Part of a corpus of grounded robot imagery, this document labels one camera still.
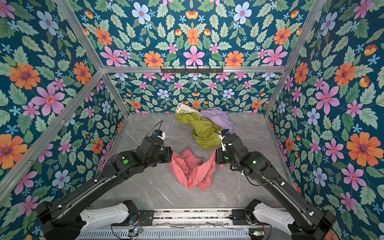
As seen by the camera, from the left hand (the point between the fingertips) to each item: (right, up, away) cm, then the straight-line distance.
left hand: (176, 150), depth 69 cm
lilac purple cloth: (+24, +17, +35) cm, 46 cm away
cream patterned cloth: (-3, +25, +42) cm, 49 cm away
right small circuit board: (+38, -40, +1) cm, 56 cm away
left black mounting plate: (-16, -35, +5) cm, 39 cm away
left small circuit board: (-20, -40, +2) cm, 45 cm away
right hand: (+19, -1, +2) cm, 19 cm away
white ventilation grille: (-25, -41, +1) cm, 48 cm away
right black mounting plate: (+30, -34, +3) cm, 45 cm away
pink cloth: (+4, -12, +15) cm, 20 cm away
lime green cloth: (+15, +7, +27) cm, 31 cm away
